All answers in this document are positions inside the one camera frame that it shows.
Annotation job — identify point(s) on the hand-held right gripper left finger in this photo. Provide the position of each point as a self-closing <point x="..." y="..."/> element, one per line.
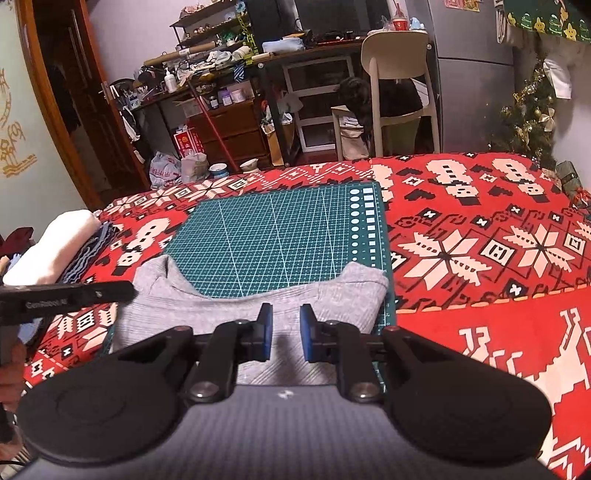
<point x="266" y="332"/>

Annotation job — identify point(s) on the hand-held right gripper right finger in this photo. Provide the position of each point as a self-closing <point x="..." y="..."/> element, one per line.
<point x="307" y="334"/>

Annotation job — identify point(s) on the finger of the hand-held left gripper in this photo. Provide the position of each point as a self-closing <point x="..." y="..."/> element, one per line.
<point x="69" y="291"/>

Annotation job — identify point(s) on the grey sweater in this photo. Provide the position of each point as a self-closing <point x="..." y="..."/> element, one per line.
<point x="231" y="304"/>

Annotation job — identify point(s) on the person's left hand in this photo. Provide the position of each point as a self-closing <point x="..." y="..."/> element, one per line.
<point x="11" y="383"/>

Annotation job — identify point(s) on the folded blue towel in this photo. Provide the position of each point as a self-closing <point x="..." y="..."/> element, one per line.
<point x="87" y="258"/>

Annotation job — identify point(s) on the white folded towel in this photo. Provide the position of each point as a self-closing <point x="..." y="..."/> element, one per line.
<point x="51" y="249"/>

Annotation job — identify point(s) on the maroon cloth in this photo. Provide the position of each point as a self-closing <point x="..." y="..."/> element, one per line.
<point x="16" y="237"/>

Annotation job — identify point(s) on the green cutting mat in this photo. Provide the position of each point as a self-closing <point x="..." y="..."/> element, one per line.
<point x="277" y="240"/>

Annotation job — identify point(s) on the white plastic bag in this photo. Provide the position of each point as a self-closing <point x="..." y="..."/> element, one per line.
<point x="164" y="170"/>

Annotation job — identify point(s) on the blue white pet bowl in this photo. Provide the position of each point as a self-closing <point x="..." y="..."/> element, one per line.
<point x="218" y="170"/>

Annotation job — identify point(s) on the red patterned blanket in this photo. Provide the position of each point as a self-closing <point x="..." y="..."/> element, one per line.
<point x="461" y="230"/>

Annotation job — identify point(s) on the red cardboard box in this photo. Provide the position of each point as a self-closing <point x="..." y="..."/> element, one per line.
<point x="189" y="143"/>

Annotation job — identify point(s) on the white tote bag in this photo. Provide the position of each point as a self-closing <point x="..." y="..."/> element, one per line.
<point x="353" y="143"/>

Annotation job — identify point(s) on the wooden door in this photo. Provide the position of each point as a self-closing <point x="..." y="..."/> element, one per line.
<point x="69" y="92"/>

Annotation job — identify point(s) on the brown wooden drawer cabinet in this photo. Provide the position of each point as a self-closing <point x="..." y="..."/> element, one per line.
<point x="231" y="134"/>

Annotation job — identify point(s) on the white drawer unit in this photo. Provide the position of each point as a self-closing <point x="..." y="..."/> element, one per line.
<point x="288" y="106"/>

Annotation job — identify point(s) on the white pump bottle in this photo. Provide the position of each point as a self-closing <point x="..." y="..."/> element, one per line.
<point x="171" y="82"/>

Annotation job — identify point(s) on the brown cardboard tube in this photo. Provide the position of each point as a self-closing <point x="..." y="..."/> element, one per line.
<point x="180" y="54"/>

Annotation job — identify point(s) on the black desk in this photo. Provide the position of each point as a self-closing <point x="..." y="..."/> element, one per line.
<point x="318" y="48"/>

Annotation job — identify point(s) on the light blue folded cloth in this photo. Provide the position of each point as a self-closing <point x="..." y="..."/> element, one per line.
<point x="281" y="45"/>

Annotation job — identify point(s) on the grey refrigerator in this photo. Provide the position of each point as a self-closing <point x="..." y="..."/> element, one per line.
<point x="471" y="92"/>

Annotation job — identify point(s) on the beige plastic chair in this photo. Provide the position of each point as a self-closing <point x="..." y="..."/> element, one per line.
<point x="397" y="50"/>

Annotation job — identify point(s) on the green gift box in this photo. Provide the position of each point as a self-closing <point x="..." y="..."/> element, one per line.
<point x="567" y="174"/>

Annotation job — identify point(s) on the black shelf rack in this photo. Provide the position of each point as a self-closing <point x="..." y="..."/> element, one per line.
<point x="207" y="18"/>

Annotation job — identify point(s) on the red gift box gold bow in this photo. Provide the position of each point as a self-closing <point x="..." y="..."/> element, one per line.
<point x="582" y="197"/>

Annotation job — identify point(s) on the black computer tower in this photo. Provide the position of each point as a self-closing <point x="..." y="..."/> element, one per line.
<point x="272" y="23"/>

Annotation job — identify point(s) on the small Christmas tree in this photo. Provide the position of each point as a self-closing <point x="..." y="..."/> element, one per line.
<point x="531" y="120"/>

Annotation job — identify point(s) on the black monitor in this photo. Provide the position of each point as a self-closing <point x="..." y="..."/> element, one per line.
<point x="332" y="18"/>

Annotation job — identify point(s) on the red paper cup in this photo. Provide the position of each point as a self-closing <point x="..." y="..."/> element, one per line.
<point x="400" y="21"/>

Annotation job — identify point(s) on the white hanging cloth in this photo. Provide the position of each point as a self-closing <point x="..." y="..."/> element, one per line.
<point x="558" y="78"/>

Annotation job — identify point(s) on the colourful fridge magnets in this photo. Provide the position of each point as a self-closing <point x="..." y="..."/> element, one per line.
<point x="461" y="4"/>

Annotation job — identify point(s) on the green Christmas curtain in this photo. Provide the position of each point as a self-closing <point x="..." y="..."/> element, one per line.
<point x="545" y="18"/>

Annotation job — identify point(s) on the gold wall decal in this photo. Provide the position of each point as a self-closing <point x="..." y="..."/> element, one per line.
<point x="14" y="157"/>

